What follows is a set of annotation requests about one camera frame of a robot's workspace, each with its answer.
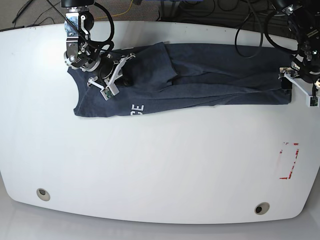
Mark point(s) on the table cable grommet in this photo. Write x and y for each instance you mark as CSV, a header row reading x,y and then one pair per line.
x,y
43,194
262,208

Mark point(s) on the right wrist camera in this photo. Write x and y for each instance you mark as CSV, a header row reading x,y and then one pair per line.
x,y
109,92

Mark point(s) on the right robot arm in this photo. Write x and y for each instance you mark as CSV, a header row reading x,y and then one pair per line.
x,y
89,55

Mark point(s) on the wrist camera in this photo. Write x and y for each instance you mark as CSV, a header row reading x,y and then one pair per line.
x,y
109,92
312,101

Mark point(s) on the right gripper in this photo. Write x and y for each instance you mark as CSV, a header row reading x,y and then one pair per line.
x,y
108,70

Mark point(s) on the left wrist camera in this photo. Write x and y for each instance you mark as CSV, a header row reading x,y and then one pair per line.
x,y
312,101

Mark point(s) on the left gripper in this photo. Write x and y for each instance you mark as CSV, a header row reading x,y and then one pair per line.
x,y
302,80

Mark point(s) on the dark blue t-shirt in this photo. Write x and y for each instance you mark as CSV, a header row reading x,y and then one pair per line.
x,y
127,102

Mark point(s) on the red tape rectangle marking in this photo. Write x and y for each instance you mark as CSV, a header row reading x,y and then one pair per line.
x,y
287,160

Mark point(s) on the right table cable grommet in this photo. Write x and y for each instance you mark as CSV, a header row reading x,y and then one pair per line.
x,y
262,208

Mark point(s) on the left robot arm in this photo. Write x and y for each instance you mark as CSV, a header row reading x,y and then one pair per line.
x,y
300,32

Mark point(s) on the left table cable grommet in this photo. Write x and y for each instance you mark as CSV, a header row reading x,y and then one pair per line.
x,y
43,194

